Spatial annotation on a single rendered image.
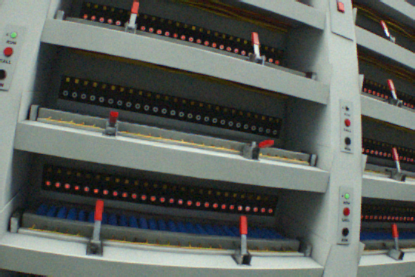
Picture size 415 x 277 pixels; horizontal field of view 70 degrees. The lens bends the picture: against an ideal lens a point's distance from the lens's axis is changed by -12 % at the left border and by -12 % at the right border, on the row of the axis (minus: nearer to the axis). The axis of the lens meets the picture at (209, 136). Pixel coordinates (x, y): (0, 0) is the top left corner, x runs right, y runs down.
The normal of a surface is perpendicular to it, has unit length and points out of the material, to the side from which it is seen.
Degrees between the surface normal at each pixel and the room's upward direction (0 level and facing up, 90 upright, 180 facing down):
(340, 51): 90
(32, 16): 90
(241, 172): 109
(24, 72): 90
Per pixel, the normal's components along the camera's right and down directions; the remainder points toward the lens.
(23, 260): 0.28, 0.13
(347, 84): 0.33, -0.20
